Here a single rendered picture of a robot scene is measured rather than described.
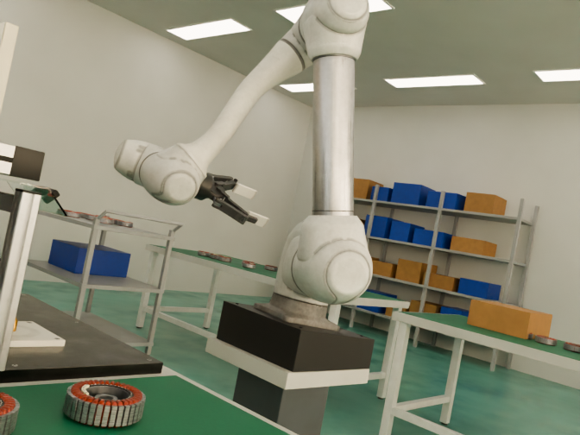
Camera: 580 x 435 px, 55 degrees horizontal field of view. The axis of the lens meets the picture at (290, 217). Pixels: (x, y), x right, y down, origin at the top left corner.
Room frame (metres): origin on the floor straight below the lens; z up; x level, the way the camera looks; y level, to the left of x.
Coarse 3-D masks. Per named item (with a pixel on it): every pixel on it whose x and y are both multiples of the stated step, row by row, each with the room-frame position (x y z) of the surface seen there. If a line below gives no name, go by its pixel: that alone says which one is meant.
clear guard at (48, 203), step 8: (16, 184) 1.40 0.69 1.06; (24, 184) 1.24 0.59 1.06; (32, 184) 1.26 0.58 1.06; (48, 192) 1.29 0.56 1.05; (48, 200) 1.33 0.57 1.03; (56, 200) 1.30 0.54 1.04; (40, 208) 1.41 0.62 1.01; (48, 208) 1.36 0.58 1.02; (56, 208) 1.33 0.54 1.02; (64, 216) 1.33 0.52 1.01
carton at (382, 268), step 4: (372, 260) 7.74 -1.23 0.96; (376, 264) 7.68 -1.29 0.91; (380, 264) 7.64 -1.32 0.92; (384, 264) 7.60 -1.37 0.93; (388, 264) 7.55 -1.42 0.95; (392, 264) 7.52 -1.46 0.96; (396, 264) 7.87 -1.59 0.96; (376, 268) 7.67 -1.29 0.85; (380, 268) 7.63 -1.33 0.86; (384, 268) 7.59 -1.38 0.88; (388, 268) 7.54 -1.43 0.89; (392, 268) 7.54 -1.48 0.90; (396, 268) 7.62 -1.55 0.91; (376, 272) 7.66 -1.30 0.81; (380, 272) 7.63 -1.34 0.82; (384, 272) 7.58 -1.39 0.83; (388, 272) 7.54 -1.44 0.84; (392, 272) 7.55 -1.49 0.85; (388, 276) 7.53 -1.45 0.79; (392, 276) 7.57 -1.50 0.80
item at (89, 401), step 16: (80, 384) 0.84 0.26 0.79; (96, 384) 0.86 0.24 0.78; (112, 384) 0.87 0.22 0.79; (128, 384) 0.88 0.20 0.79; (80, 400) 0.78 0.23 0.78; (96, 400) 0.79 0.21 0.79; (112, 400) 0.80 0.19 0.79; (128, 400) 0.81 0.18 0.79; (144, 400) 0.84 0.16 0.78; (80, 416) 0.78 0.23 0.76; (96, 416) 0.78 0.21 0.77; (112, 416) 0.79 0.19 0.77; (128, 416) 0.80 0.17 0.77
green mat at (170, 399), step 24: (48, 384) 0.92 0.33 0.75; (144, 384) 1.02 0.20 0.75; (168, 384) 1.05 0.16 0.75; (192, 384) 1.08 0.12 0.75; (24, 408) 0.81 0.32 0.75; (48, 408) 0.82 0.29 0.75; (144, 408) 0.90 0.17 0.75; (168, 408) 0.92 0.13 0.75; (192, 408) 0.94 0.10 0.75; (216, 408) 0.96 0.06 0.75; (24, 432) 0.73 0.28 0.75; (48, 432) 0.74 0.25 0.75; (72, 432) 0.76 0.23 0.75; (96, 432) 0.77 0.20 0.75; (120, 432) 0.79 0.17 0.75; (144, 432) 0.80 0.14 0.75; (168, 432) 0.82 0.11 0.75; (192, 432) 0.84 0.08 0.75; (216, 432) 0.86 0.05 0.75; (240, 432) 0.87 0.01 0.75; (264, 432) 0.90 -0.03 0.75
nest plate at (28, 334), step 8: (16, 328) 1.11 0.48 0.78; (24, 328) 1.12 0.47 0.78; (32, 328) 1.13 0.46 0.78; (40, 328) 1.14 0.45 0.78; (16, 336) 1.05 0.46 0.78; (24, 336) 1.06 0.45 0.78; (32, 336) 1.07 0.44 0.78; (40, 336) 1.09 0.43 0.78; (48, 336) 1.10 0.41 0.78; (56, 336) 1.11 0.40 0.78; (16, 344) 1.02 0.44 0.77; (24, 344) 1.03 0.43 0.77; (32, 344) 1.05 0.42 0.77; (40, 344) 1.06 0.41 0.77; (48, 344) 1.07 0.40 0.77; (56, 344) 1.08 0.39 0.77; (64, 344) 1.09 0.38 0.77
